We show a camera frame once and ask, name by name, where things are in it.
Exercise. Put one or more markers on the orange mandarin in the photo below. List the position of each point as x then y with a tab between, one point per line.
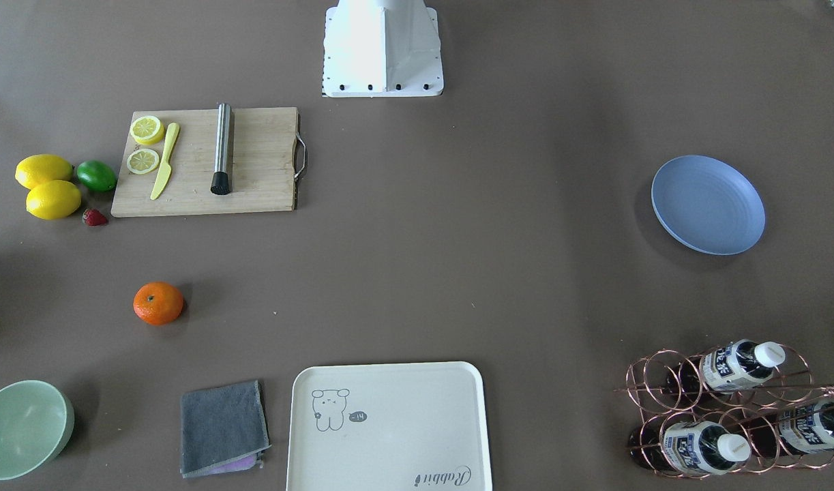
158	303

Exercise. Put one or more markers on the blue plate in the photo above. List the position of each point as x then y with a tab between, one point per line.
707	205

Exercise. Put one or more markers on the wooden cutting board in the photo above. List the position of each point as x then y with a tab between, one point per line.
262	172

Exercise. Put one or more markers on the cream rabbit tray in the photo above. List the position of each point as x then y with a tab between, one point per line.
392	426

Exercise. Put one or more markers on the steel muddler black tip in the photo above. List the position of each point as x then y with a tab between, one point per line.
220	184

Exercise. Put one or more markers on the yellow plastic knife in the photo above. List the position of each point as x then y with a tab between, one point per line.
165	169

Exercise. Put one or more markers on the grey folded cloth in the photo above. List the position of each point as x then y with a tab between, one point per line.
223	429

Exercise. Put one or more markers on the lower lemon slice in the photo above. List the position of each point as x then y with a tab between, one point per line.
142	161

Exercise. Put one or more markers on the lemon slice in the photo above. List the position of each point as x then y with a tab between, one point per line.
147	130
142	161

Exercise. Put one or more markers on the upper lemon slice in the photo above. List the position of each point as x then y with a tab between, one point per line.
147	130

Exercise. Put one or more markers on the red strawberry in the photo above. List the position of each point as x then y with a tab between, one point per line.
94	217

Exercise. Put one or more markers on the green lime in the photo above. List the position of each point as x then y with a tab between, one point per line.
96	176

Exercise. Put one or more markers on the top tea bottle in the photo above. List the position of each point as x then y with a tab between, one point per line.
744	364

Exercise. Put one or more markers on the tea bottle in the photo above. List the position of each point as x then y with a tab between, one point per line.
804	429
744	364
689	449

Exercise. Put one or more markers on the lower tea bottle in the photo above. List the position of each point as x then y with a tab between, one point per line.
689	449
804	429

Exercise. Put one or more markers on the whole lemon lower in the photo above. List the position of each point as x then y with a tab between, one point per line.
53	200

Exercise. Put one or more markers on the whole lemon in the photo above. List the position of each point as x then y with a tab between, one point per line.
41	168
53	200

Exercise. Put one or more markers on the whole lemon upper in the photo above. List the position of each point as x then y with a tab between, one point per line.
41	168

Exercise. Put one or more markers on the green bowl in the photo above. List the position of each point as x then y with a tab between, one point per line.
36	423

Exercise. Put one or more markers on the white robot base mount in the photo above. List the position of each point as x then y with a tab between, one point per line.
382	49

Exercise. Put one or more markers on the copper wire bottle rack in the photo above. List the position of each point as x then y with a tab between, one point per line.
792	384

